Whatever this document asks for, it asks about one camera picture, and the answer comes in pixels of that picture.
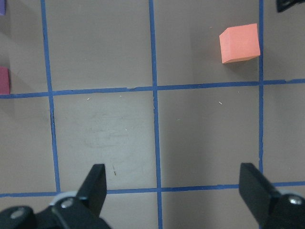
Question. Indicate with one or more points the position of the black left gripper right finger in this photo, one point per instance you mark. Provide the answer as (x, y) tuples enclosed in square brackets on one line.
[(259, 195)]

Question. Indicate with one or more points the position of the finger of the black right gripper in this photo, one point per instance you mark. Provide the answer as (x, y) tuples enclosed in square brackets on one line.
[(282, 5)]

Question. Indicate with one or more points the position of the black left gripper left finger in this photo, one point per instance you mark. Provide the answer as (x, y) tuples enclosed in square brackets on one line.
[(93, 190)]

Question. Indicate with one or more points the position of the orange foam cube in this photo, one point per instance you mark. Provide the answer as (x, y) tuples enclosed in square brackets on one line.
[(239, 43)]

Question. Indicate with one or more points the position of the pink foam cube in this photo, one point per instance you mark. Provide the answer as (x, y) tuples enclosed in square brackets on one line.
[(4, 81)]

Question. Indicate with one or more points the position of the purple foam cube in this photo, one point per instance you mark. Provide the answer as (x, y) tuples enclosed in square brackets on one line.
[(2, 7)]

